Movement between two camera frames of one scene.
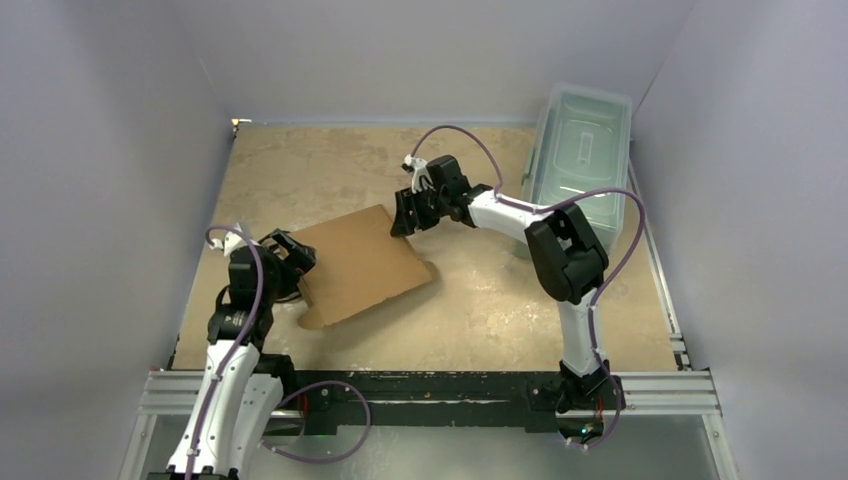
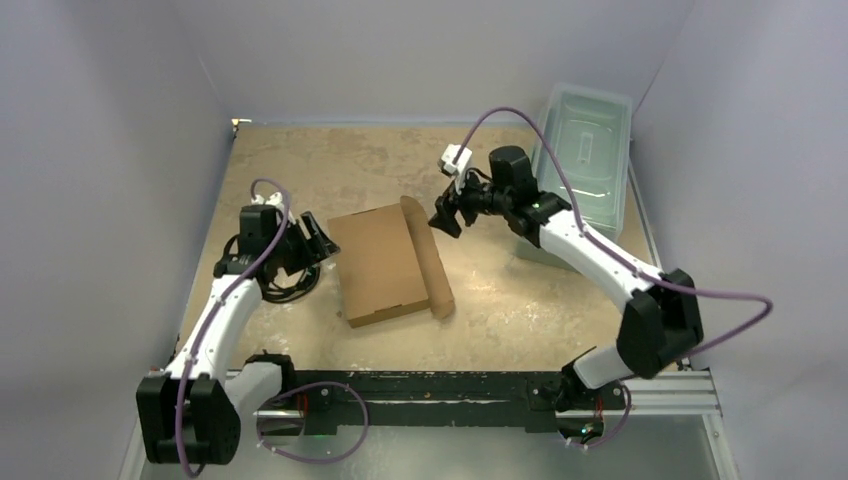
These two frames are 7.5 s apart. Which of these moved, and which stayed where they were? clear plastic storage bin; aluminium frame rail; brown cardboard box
Moved: brown cardboard box
Stayed: clear plastic storage bin; aluminium frame rail
